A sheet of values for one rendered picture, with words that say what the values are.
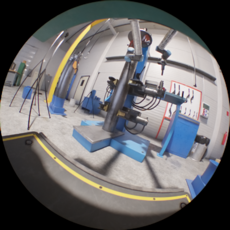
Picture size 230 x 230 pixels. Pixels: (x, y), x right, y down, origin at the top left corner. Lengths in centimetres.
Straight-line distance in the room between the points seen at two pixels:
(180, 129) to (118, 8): 201
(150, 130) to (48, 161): 304
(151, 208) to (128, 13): 39
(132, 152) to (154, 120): 221
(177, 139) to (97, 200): 194
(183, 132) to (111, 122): 163
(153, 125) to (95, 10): 309
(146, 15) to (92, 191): 35
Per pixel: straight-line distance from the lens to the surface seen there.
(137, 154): 103
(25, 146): 33
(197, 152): 249
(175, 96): 138
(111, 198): 23
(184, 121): 204
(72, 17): 20
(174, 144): 203
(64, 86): 199
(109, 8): 16
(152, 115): 310
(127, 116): 108
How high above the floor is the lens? 52
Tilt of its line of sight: 4 degrees down
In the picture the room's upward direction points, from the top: 19 degrees clockwise
